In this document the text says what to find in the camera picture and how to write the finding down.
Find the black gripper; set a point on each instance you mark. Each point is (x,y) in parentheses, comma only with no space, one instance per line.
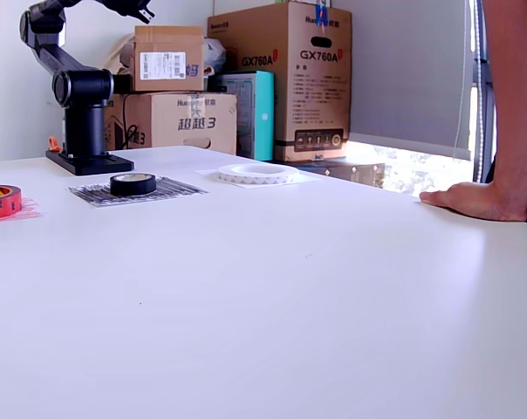
(143,11)

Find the black tape roll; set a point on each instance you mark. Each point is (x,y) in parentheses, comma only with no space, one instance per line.
(132,187)

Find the white tape roll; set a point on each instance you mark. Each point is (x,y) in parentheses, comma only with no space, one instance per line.
(259,176)

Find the red tape roll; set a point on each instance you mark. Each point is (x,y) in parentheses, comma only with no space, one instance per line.
(2,205)

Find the dark grey Piper robot arm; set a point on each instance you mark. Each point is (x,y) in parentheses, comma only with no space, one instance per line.
(84,87)

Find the person right hand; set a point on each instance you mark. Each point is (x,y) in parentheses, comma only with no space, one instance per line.
(481,201)

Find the cardboard box with shipping label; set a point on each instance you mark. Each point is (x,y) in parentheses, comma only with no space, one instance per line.
(189,39)

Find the white plastic bag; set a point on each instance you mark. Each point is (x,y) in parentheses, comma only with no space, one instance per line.
(214,52)

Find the Huntkey cardboard box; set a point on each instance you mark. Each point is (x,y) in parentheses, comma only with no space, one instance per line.
(180,126)

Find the green white package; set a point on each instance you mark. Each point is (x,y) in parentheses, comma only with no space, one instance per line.
(289,2)

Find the teal box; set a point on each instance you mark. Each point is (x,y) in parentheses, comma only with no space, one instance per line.
(261,109)

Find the orange clamp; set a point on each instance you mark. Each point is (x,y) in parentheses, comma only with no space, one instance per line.
(54,144)

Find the black scribbled paper sheet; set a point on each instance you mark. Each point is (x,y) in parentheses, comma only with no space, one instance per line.
(180,190)

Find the large GX760A cardboard box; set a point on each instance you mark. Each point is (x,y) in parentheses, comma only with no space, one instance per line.
(316,87)

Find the red scribbled paper sheet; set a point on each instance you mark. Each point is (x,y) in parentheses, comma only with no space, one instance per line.
(32,213)

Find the blank white paper sheet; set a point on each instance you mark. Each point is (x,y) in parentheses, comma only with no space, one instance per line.
(307,179)

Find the grey roller blind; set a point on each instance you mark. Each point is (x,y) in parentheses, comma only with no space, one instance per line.
(403,74)

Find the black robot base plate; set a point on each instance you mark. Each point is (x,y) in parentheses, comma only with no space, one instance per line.
(97,166)

